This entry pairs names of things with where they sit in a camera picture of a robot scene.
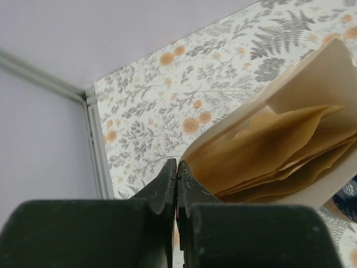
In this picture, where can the floral table mat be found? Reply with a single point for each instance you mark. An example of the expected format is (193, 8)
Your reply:
(152, 110)

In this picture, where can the aluminium frame rail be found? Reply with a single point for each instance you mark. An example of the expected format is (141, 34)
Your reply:
(51, 142)

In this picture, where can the stack of brown filters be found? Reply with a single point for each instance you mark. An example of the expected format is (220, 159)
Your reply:
(275, 156)

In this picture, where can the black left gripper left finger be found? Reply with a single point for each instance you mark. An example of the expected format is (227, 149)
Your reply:
(136, 232)

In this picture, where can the orange coffee filter box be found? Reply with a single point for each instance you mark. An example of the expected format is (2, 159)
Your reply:
(325, 77)

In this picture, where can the blue glass dripper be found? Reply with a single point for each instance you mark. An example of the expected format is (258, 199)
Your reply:
(345, 199)

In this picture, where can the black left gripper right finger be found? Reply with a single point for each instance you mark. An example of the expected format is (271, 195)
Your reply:
(215, 234)

